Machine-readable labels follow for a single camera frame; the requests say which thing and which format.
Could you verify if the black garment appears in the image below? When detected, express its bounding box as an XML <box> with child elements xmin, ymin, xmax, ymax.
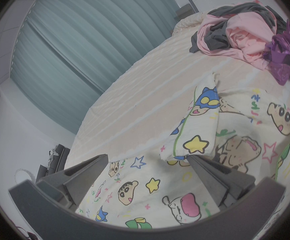
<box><xmin>264</xmin><ymin>5</ymin><xmax>288</xmax><ymax>33</ymax></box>

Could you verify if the purple satin garment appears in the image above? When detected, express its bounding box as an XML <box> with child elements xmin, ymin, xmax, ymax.
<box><xmin>262</xmin><ymin>19</ymin><xmax>290</xmax><ymax>86</ymax></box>

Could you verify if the black padded sofa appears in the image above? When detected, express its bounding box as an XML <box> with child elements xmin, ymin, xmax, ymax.
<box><xmin>36</xmin><ymin>144</ymin><xmax>71</xmax><ymax>183</ymax></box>

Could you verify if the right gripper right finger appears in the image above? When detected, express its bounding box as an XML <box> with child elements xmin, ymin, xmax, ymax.
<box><xmin>189</xmin><ymin>155</ymin><xmax>255</xmax><ymax>207</ymax></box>

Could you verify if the bed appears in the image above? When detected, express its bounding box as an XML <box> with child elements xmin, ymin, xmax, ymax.
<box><xmin>69</xmin><ymin>0</ymin><xmax>290</xmax><ymax>209</ymax></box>

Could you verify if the grey bedside table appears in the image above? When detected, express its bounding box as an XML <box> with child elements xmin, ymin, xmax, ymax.
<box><xmin>174</xmin><ymin>4</ymin><xmax>196</xmax><ymax>22</ymax></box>

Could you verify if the pile of clothes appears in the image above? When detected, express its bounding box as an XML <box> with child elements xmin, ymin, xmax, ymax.
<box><xmin>189</xmin><ymin>0</ymin><xmax>288</xmax><ymax>71</ymax></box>

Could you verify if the white coiled cord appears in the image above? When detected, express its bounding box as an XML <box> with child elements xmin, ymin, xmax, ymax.
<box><xmin>14</xmin><ymin>168</ymin><xmax>35</xmax><ymax>184</ymax></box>

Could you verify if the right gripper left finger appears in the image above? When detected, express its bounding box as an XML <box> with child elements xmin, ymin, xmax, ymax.
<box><xmin>36</xmin><ymin>154</ymin><xmax>109</xmax><ymax>207</ymax></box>

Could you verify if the white printed pyjama top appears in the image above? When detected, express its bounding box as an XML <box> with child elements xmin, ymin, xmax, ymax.
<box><xmin>75</xmin><ymin>71</ymin><xmax>290</xmax><ymax>232</ymax></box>

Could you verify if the blue-green curtain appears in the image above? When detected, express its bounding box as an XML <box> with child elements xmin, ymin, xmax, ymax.
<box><xmin>26</xmin><ymin>0</ymin><xmax>180</xmax><ymax>92</ymax></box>
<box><xmin>10</xmin><ymin>21</ymin><xmax>103</xmax><ymax>135</ymax></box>

